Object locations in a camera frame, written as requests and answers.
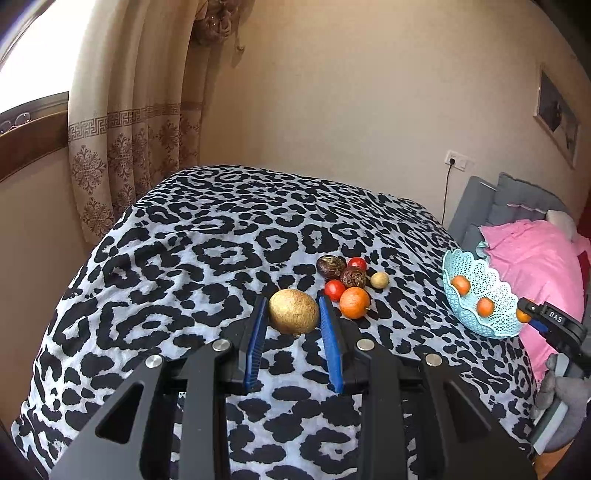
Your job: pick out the white plush toy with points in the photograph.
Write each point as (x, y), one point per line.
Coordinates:
(561, 221)

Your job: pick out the wooden window sill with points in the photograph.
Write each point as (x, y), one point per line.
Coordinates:
(32, 138)

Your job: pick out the black and white leopard blanket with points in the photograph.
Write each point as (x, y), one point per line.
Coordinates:
(184, 258)

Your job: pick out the light blue lattice basket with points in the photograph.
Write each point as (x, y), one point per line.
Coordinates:
(501, 295)

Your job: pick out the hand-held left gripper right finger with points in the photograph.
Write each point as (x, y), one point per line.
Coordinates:
(330, 350)

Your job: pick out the white wall outlet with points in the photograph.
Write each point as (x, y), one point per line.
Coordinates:
(461, 161)

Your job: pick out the light blue ruffled cloth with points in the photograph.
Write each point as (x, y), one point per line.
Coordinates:
(482, 249)

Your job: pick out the eyeglasses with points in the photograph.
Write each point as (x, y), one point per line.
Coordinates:
(21, 119)

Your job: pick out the framed wall picture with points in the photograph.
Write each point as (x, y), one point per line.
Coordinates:
(554, 110)

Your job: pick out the large orange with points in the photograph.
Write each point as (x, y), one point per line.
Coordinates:
(354, 302)

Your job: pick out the red fabric panel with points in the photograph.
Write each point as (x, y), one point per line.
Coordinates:
(585, 261)

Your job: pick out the large golden-brown fruit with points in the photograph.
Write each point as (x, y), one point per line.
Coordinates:
(293, 311)

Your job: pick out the grey bed frame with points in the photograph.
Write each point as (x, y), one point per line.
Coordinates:
(549, 431)

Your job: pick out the pink blanket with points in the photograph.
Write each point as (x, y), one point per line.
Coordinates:
(540, 258)

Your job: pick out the small orange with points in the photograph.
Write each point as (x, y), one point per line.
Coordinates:
(461, 285)
(485, 306)
(523, 316)

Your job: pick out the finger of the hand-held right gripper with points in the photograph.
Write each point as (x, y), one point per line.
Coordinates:
(539, 316)

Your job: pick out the beige patterned curtain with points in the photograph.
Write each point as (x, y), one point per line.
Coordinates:
(138, 138)

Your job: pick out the red tomato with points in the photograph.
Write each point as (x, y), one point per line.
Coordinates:
(357, 264)
(334, 290)

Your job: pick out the dark brown passion fruit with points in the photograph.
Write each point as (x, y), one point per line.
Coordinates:
(353, 278)
(331, 266)

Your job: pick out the grey padded headboard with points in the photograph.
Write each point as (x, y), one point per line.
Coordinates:
(508, 198)

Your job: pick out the small pale yellow fruit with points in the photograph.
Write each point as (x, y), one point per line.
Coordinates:
(379, 279)

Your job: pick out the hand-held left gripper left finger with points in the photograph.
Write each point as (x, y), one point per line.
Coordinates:
(255, 350)

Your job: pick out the grey plush toy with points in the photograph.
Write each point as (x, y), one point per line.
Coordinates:
(565, 392)

